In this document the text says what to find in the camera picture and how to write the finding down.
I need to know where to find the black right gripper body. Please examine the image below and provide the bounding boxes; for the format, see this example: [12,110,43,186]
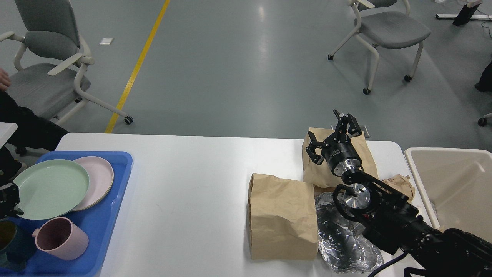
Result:
[325,142,362,177]

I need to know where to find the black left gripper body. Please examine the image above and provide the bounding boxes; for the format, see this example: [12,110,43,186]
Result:
[0,190,8,219]

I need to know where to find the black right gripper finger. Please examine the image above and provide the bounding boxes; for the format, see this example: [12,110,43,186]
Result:
[333,109,363,143]
[306,131,333,166]

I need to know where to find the green plate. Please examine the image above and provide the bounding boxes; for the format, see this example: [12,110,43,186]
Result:
[13,159,90,220]

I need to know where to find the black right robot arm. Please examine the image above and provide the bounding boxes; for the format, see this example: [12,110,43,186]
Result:
[305,110,491,277]

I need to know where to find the person's hand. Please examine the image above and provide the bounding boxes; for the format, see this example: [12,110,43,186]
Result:
[0,68,11,92]

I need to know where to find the rear brown paper bag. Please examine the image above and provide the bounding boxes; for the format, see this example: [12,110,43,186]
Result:
[302,134,379,188]

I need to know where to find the brown paper bag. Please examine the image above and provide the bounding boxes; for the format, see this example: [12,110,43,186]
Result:
[248,172,318,261]
[302,134,379,188]

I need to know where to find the pink mug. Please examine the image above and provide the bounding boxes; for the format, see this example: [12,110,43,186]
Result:
[32,216,89,261]

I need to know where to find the crumpled brown paper napkin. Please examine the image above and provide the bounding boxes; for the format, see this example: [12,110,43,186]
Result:
[382,175,416,203]

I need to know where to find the person in dark clothes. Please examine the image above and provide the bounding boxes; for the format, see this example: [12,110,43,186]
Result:
[0,91,68,185]

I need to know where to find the front brown paper bag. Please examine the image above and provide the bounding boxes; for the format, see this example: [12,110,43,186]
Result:
[248,172,318,261]

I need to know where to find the crumpled silver foil bag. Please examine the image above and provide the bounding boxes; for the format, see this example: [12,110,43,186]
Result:
[315,192,384,274]

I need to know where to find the pink plate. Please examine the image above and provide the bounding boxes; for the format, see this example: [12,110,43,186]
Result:
[72,156,114,212]

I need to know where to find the grey chair right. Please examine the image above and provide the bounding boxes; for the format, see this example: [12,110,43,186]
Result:
[327,0,432,95]

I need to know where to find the beige plastic bin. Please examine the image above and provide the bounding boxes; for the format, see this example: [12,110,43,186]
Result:
[404,147,492,242]

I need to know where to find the grey office chair left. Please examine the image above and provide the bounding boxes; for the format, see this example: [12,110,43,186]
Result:
[1,0,133,125]

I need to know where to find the white desk leg base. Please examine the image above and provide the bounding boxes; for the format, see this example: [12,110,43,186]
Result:
[435,0,492,26]

